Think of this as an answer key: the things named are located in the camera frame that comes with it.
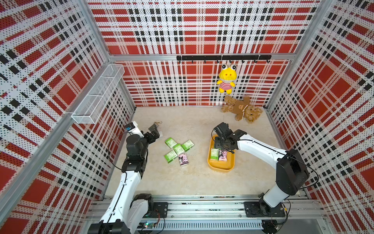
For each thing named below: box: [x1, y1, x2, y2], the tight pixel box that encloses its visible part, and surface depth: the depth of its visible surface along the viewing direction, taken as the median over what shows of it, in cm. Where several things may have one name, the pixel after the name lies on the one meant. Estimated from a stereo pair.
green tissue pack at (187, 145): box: [181, 139, 195, 153], surface depth 98 cm
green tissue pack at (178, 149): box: [173, 143, 186, 155], surface depth 95 cm
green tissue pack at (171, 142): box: [164, 137, 178, 148], surface depth 100 cm
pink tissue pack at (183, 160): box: [178, 153, 189, 167], surface depth 91 cm
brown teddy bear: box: [221, 95, 263, 123], surface depth 113 cm
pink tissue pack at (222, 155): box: [218, 150, 228, 162], surface depth 92 cm
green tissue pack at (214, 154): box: [210, 148, 220, 162], surface depth 93 cm
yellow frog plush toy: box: [216, 63, 237, 95], surface depth 95 cm
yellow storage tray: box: [207, 134, 236, 171], surface depth 91 cm
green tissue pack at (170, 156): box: [164, 150, 178, 164], surface depth 93 cm
